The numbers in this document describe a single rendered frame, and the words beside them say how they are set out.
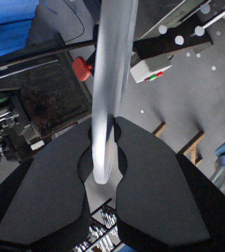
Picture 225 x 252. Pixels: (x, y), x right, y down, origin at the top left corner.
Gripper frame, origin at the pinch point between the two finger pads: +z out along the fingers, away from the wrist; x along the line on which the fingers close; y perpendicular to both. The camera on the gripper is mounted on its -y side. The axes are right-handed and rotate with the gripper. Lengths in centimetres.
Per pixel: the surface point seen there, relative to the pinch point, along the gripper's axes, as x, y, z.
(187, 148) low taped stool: 40, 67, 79
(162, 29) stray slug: 12.9, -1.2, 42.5
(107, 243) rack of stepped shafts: -17, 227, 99
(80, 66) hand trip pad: -10, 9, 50
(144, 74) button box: 9, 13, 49
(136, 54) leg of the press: 7, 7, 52
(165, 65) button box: 17, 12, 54
